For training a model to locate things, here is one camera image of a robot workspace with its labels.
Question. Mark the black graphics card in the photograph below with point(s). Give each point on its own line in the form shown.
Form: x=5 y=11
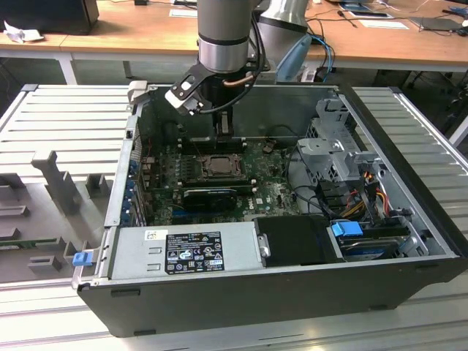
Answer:
x=208 y=200

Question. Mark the tablet with dark screen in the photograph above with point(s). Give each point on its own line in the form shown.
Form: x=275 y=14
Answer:
x=365 y=10

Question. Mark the white barcode sticker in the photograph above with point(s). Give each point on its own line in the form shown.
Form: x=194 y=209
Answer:
x=156 y=234

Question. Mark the green motherboard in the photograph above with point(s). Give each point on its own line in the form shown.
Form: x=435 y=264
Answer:
x=267 y=190

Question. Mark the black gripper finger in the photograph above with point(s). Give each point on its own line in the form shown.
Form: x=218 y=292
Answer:
x=223 y=140

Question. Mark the hard disk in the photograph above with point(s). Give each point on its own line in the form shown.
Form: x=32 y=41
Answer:
x=369 y=250

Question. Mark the black flat laptop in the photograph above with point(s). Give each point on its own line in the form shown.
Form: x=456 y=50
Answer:
x=437 y=23

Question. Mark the silver metal drive cage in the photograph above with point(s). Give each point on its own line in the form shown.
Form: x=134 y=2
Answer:
x=318 y=150

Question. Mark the black label sticker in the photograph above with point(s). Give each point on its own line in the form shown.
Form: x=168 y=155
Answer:
x=194 y=252

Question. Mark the grey power supply unit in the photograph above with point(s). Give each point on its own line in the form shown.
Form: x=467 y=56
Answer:
x=135 y=256

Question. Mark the crumpled white paper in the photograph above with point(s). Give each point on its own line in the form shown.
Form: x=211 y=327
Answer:
x=22 y=34

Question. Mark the black CPU socket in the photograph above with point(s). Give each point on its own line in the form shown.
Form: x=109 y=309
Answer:
x=201 y=176

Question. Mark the green RAM stick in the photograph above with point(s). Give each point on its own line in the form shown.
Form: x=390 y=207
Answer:
x=29 y=242

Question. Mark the grey parts rack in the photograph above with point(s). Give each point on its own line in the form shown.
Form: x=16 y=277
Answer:
x=40 y=208

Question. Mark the pale blue teach pendant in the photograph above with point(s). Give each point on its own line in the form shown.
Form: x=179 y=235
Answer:
x=292 y=60

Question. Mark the white power strip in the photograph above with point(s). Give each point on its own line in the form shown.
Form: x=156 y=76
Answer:
x=308 y=75

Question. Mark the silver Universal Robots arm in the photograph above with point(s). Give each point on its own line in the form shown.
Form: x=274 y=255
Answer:
x=223 y=22

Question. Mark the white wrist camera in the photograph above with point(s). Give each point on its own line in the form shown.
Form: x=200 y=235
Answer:
x=179 y=100

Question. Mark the blue case latch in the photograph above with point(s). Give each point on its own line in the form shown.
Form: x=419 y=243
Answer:
x=82 y=259

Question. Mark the blue disk carrier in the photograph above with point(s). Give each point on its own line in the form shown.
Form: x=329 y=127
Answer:
x=345 y=230

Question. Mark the black open PC case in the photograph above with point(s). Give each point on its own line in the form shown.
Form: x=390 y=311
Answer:
x=219 y=303

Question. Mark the black monitor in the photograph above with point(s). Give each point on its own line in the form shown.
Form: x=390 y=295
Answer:
x=47 y=14

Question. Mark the wooden desk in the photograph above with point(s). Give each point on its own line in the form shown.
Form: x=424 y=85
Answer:
x=146 y=33

